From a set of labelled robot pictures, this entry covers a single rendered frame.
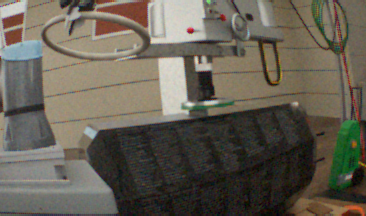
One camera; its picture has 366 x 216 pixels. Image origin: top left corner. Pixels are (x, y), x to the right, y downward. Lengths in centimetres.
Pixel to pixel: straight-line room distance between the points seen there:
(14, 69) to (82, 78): 714
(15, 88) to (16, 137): 12
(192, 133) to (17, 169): 123
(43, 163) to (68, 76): 720
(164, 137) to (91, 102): 623
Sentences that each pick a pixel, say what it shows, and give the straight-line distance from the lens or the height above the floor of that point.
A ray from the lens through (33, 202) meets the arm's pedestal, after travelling 85.
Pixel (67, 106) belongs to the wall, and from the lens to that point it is 805.
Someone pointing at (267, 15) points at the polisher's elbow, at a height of 137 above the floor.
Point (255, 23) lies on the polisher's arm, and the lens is 239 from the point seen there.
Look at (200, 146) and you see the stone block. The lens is 192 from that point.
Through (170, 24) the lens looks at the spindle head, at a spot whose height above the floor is 127.
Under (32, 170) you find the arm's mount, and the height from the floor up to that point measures 88.
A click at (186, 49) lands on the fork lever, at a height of 113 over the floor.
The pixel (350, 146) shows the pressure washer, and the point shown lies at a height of 39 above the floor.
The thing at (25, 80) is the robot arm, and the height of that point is 108.
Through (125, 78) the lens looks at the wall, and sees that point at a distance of 823.
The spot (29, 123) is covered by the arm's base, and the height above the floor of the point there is 98.
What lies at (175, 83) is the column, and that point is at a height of 99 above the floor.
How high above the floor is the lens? 104
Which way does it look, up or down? 4 degrees down
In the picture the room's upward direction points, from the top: 6 degrees counter-clockwise
